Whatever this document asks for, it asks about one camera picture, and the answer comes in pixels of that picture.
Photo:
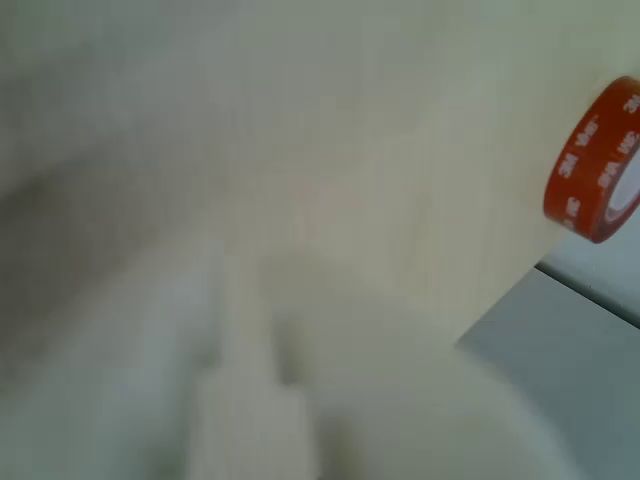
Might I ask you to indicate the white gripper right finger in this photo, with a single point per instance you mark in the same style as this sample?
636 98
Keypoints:
440 430

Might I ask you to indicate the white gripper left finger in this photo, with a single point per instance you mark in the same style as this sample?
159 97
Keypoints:
240 400

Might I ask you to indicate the small red round object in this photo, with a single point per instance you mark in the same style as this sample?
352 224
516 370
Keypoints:
580 165

